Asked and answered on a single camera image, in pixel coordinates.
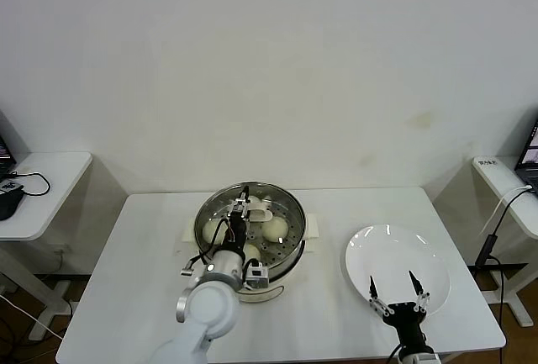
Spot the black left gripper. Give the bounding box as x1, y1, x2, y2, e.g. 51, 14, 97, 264
224, 185, 250, 254

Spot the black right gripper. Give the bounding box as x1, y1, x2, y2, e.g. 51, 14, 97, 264
367, 270, 432, 355

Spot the white round plate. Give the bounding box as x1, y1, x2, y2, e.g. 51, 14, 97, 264
344, 223, 451, 319

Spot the cream electric cooker pot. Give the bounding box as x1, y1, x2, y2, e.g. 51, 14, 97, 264
180, 212, 323, 305

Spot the laptop showing video window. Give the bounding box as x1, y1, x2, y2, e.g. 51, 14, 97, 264
514, 109, 538, 195

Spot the black computer mouse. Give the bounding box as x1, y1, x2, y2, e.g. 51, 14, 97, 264
0, 189, 24, 223

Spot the laptop with dark screen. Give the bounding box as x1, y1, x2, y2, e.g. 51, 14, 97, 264
0, 111, 17, 180

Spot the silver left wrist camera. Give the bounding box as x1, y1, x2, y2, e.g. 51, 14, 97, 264
245, 259, 271, 292

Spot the black cable with adapter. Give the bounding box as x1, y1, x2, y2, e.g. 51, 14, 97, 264
474, 189, 533, 304

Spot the thin black mouse cable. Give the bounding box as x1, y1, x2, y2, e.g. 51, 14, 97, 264
3, 170, 51, 198

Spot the white floor cable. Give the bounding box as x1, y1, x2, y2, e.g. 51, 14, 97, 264
0, 292, 64, 340

